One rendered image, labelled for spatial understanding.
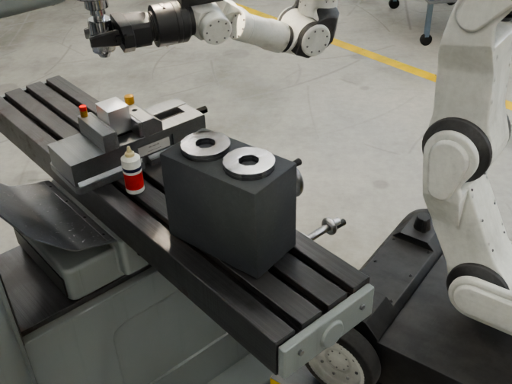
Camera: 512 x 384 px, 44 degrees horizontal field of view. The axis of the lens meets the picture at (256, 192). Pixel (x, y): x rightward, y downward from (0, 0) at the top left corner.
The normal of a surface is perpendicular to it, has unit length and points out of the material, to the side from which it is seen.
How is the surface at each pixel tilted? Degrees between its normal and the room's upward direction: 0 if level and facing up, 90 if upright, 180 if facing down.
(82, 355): 90
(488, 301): 90
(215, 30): 102
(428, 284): 0
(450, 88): 90
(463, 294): 90
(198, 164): 0
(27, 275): 0
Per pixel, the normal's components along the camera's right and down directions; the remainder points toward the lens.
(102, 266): 0.66, 0.42
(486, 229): 0.71, -0.09
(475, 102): -0.59, 0.48
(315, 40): 0.46, 0.56
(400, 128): -0.03, -0.82
